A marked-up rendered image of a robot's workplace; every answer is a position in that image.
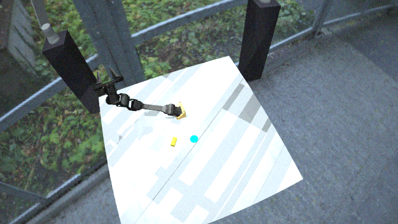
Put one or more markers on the cyan circle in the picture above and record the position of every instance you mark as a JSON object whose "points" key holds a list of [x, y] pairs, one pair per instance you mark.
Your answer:
{"points": [[193, 139]]}

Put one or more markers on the yellow tall cylinder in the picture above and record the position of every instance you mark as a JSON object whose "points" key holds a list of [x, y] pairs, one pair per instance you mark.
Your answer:
{"points": [[173, 142]]}

